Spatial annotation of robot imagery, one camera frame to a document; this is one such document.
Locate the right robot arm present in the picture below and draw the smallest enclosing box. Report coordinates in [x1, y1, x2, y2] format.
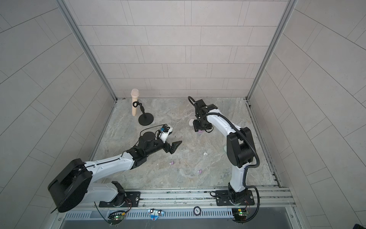
[188, 96, 260, 205]

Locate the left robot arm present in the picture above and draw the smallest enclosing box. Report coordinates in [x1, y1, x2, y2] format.
[48, 132, 182, 213]

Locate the black microphone stand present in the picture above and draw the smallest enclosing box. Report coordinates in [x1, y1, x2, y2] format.
[137, 101, 154, 126]

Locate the blue white clip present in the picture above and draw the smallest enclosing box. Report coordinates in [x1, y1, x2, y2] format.
[148, 209, 165, 221]

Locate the black round disc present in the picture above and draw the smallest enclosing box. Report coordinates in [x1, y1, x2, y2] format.
[193, 206, 202, 216]

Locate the left green circuit board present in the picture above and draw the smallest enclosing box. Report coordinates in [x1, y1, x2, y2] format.
[108, 210, 126, 224]

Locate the green circuit board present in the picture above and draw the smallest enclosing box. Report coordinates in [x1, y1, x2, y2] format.
[232, 209, 248, 222]
[108, 210, 126, 224]

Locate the right green circuit board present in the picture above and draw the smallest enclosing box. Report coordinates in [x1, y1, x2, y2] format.
[232, 209, 248, 222]

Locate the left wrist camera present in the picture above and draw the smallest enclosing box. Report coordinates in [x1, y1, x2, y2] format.
[158, 124, 173, 143]

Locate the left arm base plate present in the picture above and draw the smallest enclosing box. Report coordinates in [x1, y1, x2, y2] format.
[98, 191, 141, 208]

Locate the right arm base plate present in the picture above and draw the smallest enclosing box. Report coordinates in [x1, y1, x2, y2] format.
[214, 189, 255, 206]

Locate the aluminium frame rail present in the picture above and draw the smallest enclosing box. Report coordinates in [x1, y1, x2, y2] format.
[72, 186, 296, 211]

